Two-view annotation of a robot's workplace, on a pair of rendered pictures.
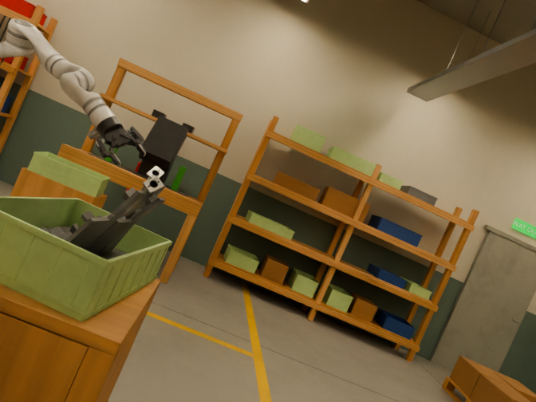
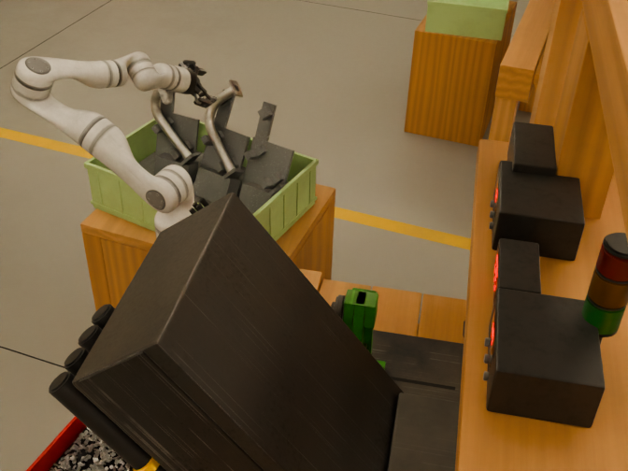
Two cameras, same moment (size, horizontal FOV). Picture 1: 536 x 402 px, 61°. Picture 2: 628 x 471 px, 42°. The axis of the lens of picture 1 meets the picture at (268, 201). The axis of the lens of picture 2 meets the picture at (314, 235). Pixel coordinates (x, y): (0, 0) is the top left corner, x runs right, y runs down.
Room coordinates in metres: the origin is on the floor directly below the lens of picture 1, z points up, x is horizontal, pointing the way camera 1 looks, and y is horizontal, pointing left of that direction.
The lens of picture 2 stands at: (0.17, 2.31, 2.32)
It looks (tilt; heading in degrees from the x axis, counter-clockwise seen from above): 37 degrees down; 296
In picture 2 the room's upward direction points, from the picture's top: 2 degrees clockwise
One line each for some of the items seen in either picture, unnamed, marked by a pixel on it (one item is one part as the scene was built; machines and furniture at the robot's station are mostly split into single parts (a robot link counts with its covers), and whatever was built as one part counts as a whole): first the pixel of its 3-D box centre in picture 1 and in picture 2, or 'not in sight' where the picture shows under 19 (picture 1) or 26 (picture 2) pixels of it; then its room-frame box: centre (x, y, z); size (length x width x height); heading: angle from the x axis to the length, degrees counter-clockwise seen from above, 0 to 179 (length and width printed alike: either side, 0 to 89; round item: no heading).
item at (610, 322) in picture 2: not in sight; (602, 311); (0.17, 1.43, 1.62); 0.05 x 0.05 x 0.05
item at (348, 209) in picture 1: (340, 238); not in sight; (6.06, -1.10, 1.12); 3.01 x 0.54 x 2.23; 96
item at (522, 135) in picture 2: not in sight; (530, 161); (0.36, 1.06, 1.59); 0.15 x 0.07 x 0.07; 106
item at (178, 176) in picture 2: not in sight; (171, 201); (1.20, 0.99, 1.19); 0.09 x 0.09 x 0.17; 0
